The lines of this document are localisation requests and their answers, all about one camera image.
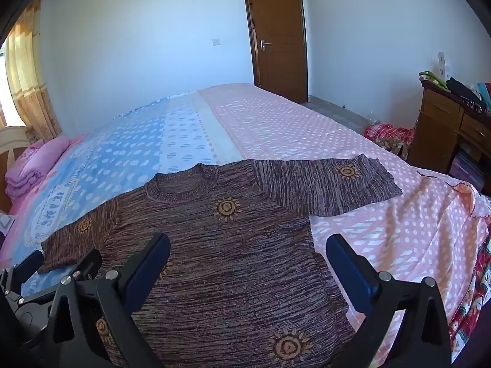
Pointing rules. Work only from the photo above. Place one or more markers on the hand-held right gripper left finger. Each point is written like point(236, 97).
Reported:
point(149, 274)

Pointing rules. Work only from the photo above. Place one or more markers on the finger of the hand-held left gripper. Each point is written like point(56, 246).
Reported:
point(27, 263)
point(89, 265)

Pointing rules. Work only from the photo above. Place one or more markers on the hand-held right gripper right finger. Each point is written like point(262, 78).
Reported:
point(347, 266)

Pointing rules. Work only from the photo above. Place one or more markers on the brown knitted sweater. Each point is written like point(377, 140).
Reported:
point(230, 268)

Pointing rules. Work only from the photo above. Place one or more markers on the folded pink quilt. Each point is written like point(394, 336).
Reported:
point(38, 161)

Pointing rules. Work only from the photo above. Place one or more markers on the cream wooden headboard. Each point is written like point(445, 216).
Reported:
point(10, 138)

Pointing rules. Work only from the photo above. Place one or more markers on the colourful printed blanket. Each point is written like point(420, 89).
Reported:
point(473, 299)

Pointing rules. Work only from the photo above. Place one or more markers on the red patterned cloth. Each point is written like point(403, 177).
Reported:
point(387, 136)

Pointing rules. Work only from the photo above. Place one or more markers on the pink and blue dotted bedsheet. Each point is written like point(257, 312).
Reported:
point(307, 130)

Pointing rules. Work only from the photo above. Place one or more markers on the purple box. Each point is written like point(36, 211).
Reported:
point(466, 170)

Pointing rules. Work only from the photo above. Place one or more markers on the brown wooden desk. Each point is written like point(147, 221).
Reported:
point(435, 126)

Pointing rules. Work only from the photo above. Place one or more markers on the yellow patterned curtain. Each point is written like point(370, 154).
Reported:
point(30, 84)

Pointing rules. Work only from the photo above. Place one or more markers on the black cloth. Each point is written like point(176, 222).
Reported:
point(462, 90)

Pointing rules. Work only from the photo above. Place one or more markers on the brown wooden door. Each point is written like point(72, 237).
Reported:
point(280, 46)

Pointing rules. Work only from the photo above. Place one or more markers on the white wall socket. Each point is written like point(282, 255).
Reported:
point(442, 65)

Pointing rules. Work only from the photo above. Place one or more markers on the white light switch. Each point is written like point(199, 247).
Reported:
point(216, 41)

